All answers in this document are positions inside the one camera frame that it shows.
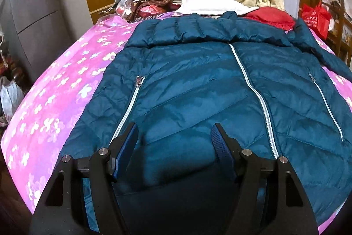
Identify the white pillow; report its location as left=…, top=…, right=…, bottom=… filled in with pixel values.
left=174, top=0, right=260, bottom=17

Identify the grey refrigerator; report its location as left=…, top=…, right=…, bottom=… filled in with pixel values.
left=0, top=0, right=75, bottom=84

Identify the red ruffled pillow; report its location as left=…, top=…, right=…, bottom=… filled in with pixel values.
left=243, top=6, right=296, bottom=32

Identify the wooden chair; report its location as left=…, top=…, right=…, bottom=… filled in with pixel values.
left=320, top=0, right=352, bottom=59

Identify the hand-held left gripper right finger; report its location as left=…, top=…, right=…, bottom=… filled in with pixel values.
left=210, top=123, right=321, bottom=235

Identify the white plastic bag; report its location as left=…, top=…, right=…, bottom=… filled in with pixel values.
left=0, top=77, right=25, bottom=122

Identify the clear plastic bottle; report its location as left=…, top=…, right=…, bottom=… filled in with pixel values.
left=115, top=0, right=138, bottom=17

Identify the red shiny packet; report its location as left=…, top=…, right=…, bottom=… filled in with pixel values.
left=137, top=4, right=161, bottom=19

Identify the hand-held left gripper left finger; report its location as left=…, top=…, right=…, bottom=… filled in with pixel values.
left=29, top=122, right=139, bottom=235

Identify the red shopping bag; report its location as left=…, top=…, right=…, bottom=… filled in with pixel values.
left=301, top=1, right=332, bottom=40

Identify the teal puffer jacket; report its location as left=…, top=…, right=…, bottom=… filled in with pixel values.
left=59, top=11, right=352, bottom=235

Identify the pink floral bed sheet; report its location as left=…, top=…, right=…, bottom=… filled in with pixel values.
left=0, top=11, right=352, bottom=235

